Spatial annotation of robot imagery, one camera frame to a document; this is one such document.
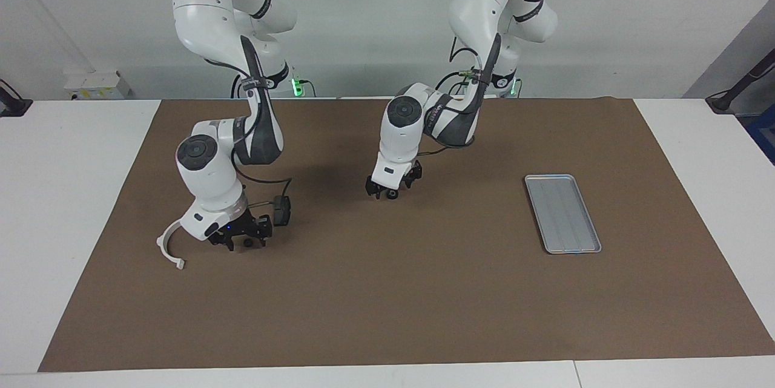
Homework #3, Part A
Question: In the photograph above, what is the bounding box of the black table clamp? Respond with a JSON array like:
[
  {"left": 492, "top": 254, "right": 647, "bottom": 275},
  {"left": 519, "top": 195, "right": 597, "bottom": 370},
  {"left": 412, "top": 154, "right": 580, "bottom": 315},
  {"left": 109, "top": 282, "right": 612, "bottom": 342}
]
[{"left": 0, "top": 79, "right": 33, "bottom": 118}]

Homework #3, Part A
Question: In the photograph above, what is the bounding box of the brown table mat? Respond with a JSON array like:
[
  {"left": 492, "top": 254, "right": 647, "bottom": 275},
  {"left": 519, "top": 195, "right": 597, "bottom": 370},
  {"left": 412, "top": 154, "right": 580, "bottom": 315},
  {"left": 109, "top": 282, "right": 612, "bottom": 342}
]
[{"left": 38, "top": 96, "right": 775, "bottom": 372}]

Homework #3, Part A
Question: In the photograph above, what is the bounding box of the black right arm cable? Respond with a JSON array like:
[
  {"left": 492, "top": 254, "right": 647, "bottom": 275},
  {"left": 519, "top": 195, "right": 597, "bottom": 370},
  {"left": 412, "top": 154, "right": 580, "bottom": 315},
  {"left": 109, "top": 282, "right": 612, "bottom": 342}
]
[{"left": 233, "top": 70, "right": 294, "bottom": 207}]

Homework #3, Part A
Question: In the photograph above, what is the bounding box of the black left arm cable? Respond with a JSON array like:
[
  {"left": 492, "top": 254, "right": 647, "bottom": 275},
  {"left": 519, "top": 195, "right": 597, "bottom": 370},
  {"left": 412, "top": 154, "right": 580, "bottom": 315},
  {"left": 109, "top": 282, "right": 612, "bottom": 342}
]
[{"left": 418, "top": 36, "right": 504, "bottom": 156}]

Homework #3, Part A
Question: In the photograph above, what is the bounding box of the silver metal tray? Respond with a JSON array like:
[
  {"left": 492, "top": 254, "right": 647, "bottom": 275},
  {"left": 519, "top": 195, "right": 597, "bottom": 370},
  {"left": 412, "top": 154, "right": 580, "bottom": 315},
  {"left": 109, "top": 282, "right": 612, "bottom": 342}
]
[{"left": 524, "top": 174, "right": 602, "bottom": 255}]

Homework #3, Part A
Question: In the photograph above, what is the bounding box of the white semicircular bracket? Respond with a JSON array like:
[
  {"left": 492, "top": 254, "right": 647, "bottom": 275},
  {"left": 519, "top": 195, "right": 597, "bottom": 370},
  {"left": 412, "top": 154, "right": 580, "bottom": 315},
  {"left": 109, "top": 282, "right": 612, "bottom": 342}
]
[{"left": 156, "top": 217, "right": 186, "bottom": 271}]

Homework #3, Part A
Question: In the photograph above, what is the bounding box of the rectangular dark brake pad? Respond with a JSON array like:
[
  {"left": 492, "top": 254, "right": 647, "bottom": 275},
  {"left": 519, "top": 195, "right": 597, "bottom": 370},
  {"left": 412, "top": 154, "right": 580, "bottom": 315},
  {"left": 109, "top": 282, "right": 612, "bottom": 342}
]
[{"left": 273, "top": 195, "right": 292, "bottom": 228}]

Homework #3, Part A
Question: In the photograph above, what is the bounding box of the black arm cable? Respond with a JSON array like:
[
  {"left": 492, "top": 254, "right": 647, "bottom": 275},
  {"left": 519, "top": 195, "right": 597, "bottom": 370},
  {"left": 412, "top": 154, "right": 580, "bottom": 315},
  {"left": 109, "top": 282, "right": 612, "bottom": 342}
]
[
  {"left": 233, "top": 70, "right": 294, "bottom": 207},
  {"left": 418, "top": 36, "right": 504, "bottom": 156}
]

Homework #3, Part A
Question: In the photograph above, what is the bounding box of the black stand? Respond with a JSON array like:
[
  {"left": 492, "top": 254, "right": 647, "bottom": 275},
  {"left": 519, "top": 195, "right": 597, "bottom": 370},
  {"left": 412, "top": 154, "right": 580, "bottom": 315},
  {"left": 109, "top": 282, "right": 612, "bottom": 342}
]
[{"left": 705, "top": 49, "right": 775, "bottom": 115}]

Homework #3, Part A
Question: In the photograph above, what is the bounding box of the blue object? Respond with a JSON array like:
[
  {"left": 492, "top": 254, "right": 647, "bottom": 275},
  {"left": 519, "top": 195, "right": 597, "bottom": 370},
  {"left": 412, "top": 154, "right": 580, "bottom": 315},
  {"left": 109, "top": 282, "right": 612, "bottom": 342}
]
[{"left": 746, "top": 104, "right": 775, "bottom": 166}]

